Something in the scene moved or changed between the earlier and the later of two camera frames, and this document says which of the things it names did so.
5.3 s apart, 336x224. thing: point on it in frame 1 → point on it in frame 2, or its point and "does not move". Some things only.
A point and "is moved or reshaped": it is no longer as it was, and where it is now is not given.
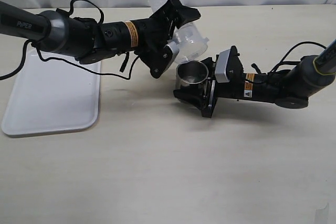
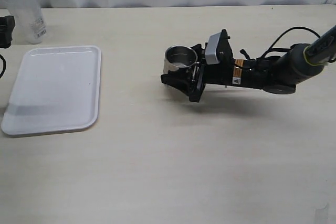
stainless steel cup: x=191 y=72 is moved or reshaped
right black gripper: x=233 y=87 → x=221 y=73
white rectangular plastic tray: x=54 y=96 does not move
